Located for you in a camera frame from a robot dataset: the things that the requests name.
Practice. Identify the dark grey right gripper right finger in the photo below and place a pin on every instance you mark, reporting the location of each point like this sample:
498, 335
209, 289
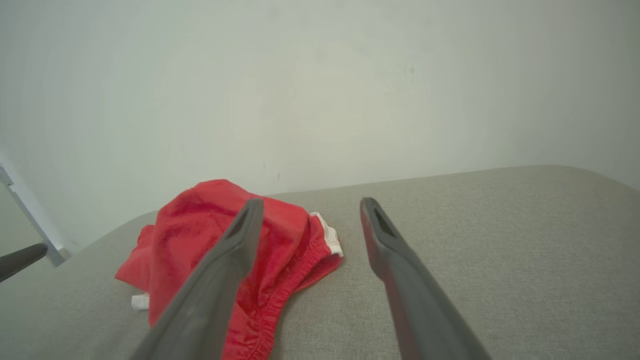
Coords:
420, 310

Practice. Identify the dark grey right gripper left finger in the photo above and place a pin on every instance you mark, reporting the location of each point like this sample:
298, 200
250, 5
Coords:
210, 300

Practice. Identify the red shorts with white stripe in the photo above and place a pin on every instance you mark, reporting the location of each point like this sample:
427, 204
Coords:
285, 235

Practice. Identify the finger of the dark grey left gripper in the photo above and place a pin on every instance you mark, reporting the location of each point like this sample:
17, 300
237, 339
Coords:
25, 260

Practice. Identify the white wall baseboard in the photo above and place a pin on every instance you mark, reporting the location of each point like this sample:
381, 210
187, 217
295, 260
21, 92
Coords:
30, 215

